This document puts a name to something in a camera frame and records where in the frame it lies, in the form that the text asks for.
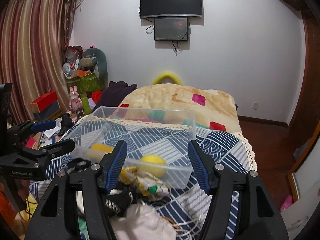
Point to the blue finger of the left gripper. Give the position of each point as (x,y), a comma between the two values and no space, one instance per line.
(54,150)
(27,129)

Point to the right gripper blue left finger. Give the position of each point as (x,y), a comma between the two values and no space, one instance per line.
(111,166)

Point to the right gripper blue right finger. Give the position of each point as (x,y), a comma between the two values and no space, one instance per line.
(203,167)

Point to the yellow cylindrical soft toy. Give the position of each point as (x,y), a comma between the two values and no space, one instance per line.
(102,148)

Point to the white soft cloth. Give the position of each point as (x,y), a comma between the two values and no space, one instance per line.
(141,221)

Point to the yellow felt ball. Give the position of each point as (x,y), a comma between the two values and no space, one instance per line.
(153,165)

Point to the pink rabbit doll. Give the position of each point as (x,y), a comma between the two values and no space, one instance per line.
(75,102)

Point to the red shoe box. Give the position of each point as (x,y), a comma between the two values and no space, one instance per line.
(43,102)

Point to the blue white patterned tablecloth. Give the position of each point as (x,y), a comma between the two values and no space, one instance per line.
(186,204)

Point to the clear plastic storage bin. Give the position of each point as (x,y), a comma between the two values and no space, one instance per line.
(164,133)

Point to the beige plush blanket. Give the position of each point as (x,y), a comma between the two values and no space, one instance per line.
(214,109)

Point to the dark purple garment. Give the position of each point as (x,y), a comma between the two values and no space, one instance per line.
(113,95)

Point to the green cardboard box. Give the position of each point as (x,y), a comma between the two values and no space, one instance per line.
(87,83)

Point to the green dinosaur plush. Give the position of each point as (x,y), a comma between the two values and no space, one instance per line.
(95,58)

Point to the pink plush toy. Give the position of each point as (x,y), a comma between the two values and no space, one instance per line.
(287,203)

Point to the striped red beige curtain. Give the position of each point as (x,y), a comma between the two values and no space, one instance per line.
(34,36)

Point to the small wall monitor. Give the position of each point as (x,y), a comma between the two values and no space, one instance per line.
(171,29)

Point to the large wall television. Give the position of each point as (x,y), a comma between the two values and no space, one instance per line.
(164,8)

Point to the brown wooden door frame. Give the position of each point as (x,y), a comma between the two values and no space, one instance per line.
(304,124)

